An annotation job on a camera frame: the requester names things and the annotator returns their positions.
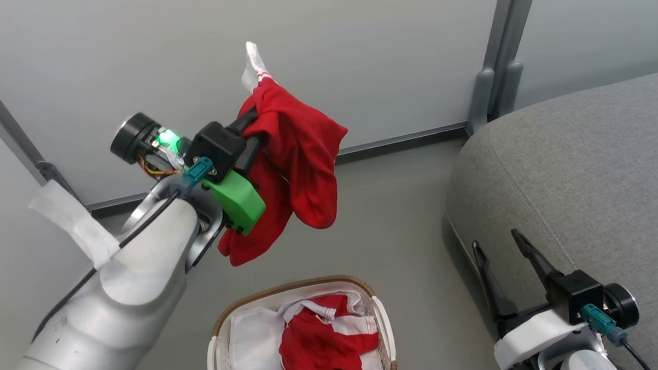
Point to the white basket liner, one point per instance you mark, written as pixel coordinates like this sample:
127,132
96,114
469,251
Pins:
252,346

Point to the teal left camera connector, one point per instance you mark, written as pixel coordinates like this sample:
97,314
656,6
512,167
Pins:
198,171

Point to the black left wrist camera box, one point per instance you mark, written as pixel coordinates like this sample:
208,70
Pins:
215,148

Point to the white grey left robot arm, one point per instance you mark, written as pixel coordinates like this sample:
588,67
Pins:
119,302

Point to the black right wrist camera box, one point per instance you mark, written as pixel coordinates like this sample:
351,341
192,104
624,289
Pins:
576,294

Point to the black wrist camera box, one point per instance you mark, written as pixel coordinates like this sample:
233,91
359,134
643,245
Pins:
576,294
215,148

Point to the white basket with brown rim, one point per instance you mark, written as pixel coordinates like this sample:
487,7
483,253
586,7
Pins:
218,342

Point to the grey partition base rail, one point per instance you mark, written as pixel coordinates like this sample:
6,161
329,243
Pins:
404,137

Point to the white tape strip on arm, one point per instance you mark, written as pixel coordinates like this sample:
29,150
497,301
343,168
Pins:
73,218

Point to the grey fabric sofa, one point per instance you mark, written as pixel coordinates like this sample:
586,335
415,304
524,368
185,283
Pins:
580,171

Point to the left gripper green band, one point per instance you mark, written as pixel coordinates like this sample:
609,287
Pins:
236,202

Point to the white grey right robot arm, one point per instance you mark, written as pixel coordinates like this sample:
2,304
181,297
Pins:
584,362

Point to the grey curved partition foot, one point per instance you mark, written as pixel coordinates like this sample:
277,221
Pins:
480,100
509,88

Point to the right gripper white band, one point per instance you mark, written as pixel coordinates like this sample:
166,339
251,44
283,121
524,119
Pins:
526,339

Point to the teal right camera connector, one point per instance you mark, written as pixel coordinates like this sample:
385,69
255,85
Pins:
599,319

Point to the grey partition post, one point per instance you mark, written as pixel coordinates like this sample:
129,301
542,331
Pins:
9,126
501,36

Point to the teal camera connector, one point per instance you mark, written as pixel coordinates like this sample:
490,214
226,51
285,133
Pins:
198,171
599,319

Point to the red garment with white stripes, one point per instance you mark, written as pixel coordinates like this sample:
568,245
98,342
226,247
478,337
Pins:
318,344

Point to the red garment with white cuff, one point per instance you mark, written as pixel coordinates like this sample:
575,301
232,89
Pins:
300,153

